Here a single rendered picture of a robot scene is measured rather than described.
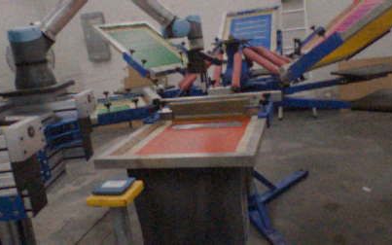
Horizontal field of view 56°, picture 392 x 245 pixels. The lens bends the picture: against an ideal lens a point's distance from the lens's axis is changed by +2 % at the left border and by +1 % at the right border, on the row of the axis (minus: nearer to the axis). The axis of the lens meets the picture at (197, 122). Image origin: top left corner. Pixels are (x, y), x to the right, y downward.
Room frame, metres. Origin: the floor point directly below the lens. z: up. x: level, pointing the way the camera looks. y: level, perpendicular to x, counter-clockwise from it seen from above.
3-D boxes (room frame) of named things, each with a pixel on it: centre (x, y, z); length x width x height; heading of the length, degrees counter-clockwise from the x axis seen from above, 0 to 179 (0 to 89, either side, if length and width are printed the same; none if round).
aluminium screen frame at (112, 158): (1.57, 0.00, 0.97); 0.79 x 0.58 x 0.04; 163
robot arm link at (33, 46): (1.49, 0.62, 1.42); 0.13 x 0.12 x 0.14; 14
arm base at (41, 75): (1.48, 0.61, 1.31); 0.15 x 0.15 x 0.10
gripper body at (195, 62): (1.79, -0.04, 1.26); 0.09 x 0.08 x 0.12; 74
